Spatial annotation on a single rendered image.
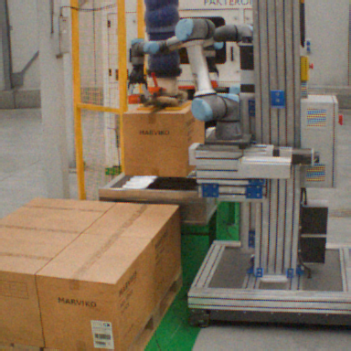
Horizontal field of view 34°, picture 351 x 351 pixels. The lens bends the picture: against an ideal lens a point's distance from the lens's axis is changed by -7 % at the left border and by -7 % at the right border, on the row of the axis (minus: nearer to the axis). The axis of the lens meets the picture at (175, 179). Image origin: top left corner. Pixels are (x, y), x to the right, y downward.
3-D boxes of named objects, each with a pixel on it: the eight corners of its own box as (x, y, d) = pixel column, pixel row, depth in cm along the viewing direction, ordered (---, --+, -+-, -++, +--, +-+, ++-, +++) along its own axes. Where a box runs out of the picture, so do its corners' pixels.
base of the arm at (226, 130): (244, 134, 313) (244, 116, 310) (241, 140, 299) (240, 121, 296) (216, 134, 316) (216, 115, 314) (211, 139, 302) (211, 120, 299)
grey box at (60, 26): (64, 53, 456) (63, 16, 449) (70, 52, 455) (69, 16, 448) (54, 54, 438) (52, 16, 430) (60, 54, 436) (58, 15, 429)
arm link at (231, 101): (244, 118, 304) (244, 92, 301) (226, 121, 296) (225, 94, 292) (228, 116, 313) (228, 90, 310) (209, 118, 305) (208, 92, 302)
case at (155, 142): (150, 155, 440) (148, 101, 430) (205, 156, 431) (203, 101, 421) (124, 175, 384) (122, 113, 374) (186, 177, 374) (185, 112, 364)
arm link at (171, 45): (222, 15, 299) (167, 38, 338) (207, 15, 293) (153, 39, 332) (227, 36, 300) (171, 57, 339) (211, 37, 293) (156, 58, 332)
